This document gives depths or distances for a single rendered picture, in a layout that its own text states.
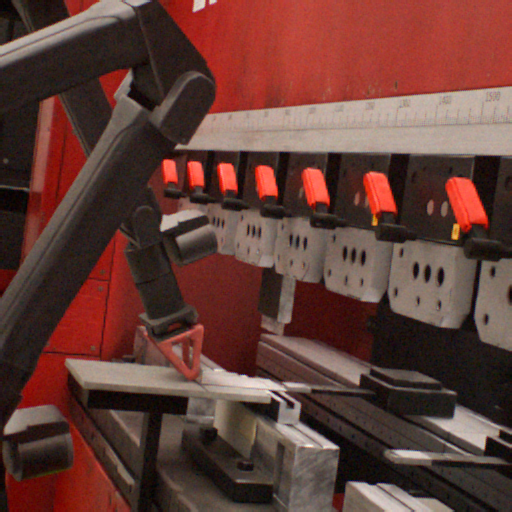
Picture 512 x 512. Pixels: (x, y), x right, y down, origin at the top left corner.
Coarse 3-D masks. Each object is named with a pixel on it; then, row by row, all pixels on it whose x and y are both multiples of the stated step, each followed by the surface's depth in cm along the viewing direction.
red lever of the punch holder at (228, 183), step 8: (224, 168) 184; (232, 168) 185; (224, 176) 183; (232, 176) 183; (224, 184) 182; (232, 184) 182; (224, 192) 182; (232, 192) 181; (224, 200) 179; (232, 200) 179; (240, 200) 180; (224, 208) 179; (232, 208) 179; (240, 208) 180; (248, 208) 180
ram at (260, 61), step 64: (192, 0) 233; (256, 0) 191; (320, 0) 161; (384, 0) 140; (448, 0) 123; (256, 64) 187; (320, 64) 158; (384, 64) 137; (448, 64) 121; (320, 128) 156; (384, 128) 135; (448, 128) 120
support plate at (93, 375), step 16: (80, 368) 172; (96, 368) 173; (112, 368) 175; (128, 368) 177; (144, 368) 179; (160, 368) 181; (80, 384) 164; (96, 384) 162; (112, 384) 163; (128, 384) 164; (144, 384) 165; (160, 384) 167; (176, 384) 169; (192, 384) 171; (240, 400) 168; (256, 400) 169
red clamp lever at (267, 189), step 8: (256, 168) 166; (264, 168) 166; (256, 176) 166; (264, 176) 164; (272, 176) 165; (264, 184) 163; (272, 184) 164; (264, 192) 162; (272, 192) 163; (264, 200) 162; (272, 200) 162; (264, 208) 160; (272, 208) 160; (280, 208) 161; (264, 216) 160; (272, 216) 160; (280, 216) 160; (288, 216) 161
